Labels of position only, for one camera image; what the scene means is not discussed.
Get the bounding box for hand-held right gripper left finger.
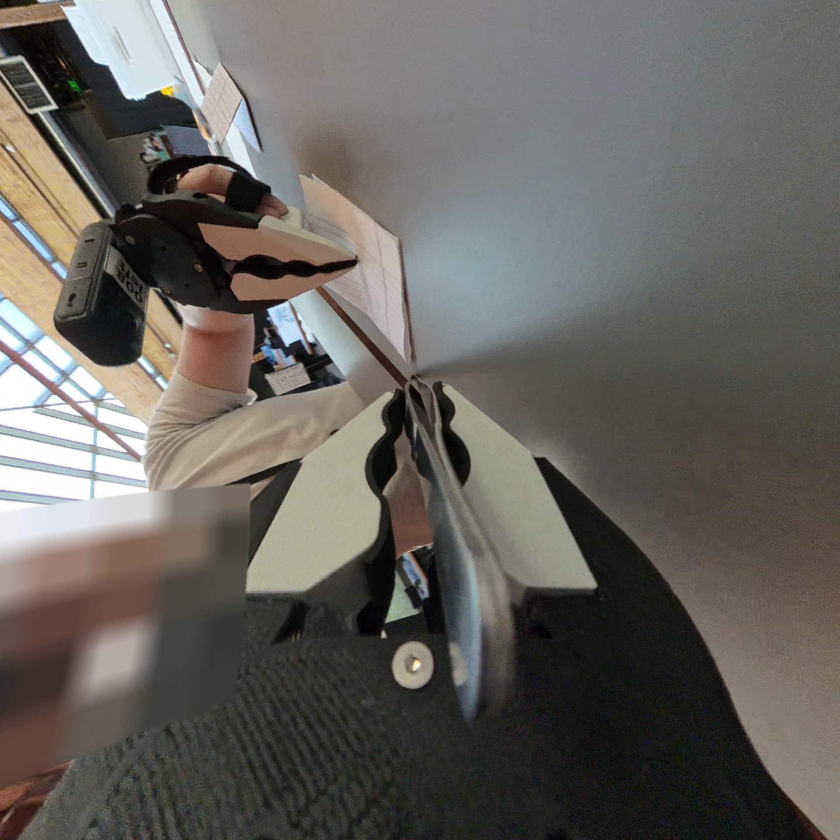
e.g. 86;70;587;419
246;388;406;636

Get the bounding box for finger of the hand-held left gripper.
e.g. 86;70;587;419
199;209;360;266
231;261;358;303

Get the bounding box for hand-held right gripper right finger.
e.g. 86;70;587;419
430;382;598;605

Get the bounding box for metal tweezers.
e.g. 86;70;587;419
403;374;519;723

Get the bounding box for lined paper sheet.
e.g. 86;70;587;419
301;174;414;363

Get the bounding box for person's left forearm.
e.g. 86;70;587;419
172;303;258;398

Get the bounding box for white desk calendar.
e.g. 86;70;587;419
266;363;309;396

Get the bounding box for grey desk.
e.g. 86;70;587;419
167;0;840;840

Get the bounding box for person's left hand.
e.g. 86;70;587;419
189;164;290;220

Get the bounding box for folded lined paper wedge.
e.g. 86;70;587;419
226;98;265;153

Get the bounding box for beige shirt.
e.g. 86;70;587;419
143;371;366;492

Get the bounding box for white grid-creased folded paper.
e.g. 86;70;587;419
199;62;252;142

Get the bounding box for red pipe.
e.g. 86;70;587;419
0;340;145;460

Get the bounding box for white vent grille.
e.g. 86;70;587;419
0;56;59;114

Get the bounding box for window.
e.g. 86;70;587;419
0;197;148;513

